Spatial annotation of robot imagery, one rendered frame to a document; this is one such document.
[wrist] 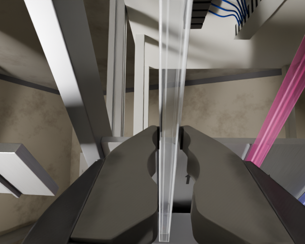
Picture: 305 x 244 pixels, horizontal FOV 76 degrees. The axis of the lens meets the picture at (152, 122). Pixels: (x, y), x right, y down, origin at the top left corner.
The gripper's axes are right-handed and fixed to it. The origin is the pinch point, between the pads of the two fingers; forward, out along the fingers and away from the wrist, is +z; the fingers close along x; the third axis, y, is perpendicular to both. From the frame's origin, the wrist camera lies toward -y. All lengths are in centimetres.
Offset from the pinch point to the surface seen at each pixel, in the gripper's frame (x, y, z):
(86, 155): -9.5, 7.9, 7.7
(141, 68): -7, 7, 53
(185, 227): 3.3, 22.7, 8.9
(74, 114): -9.2, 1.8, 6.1
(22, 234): -201, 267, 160
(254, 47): 34, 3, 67
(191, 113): 46, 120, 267
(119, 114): -10.6, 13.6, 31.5
